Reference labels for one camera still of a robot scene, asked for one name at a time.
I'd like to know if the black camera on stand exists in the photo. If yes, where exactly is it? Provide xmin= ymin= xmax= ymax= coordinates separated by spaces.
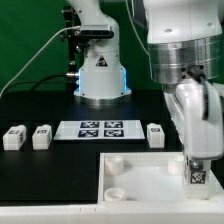
xmin=60 ymin=6 xmax=114 ymax=80

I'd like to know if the white cable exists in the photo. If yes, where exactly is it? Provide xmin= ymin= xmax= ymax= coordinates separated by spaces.
xmin=0 ymin=25 xmax=82 ymax=98

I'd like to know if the white marker base plate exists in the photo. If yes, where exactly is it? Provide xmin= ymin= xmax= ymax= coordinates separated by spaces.
xmin=54 ymin=120 xmax=144 ymax=140

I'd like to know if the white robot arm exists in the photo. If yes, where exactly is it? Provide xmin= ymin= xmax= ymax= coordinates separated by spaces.
xmin=67 ymin=0 xmax=224 ymax=161

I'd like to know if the white obstacle fence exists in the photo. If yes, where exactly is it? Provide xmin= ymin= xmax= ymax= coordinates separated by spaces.
xmin=0 ymin=200 xmax=224 ymax=224

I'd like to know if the black cable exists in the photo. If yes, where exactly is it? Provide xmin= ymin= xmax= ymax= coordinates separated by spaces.
xmin=0 ymin=74 xmax=73 ymax=98

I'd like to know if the white square tabletop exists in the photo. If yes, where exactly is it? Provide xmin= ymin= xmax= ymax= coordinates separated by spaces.
xmin=98 ymin=152 xmax=224 ymax=203

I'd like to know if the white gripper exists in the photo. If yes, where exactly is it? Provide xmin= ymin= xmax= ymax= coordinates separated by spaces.
xmin=164 ymin=81 xmax=224 ymax=160

